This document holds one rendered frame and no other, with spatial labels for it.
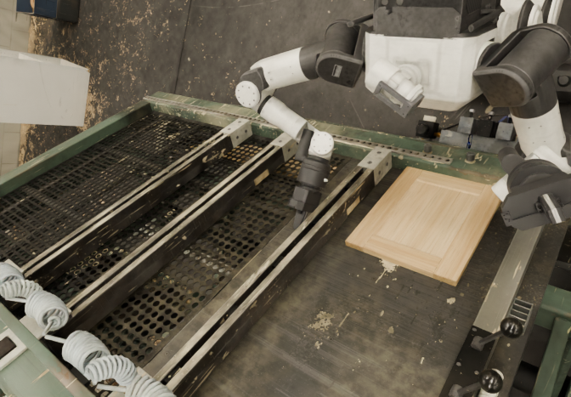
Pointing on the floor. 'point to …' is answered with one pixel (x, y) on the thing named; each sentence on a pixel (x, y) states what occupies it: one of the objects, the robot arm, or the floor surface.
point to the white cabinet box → (42, 89)
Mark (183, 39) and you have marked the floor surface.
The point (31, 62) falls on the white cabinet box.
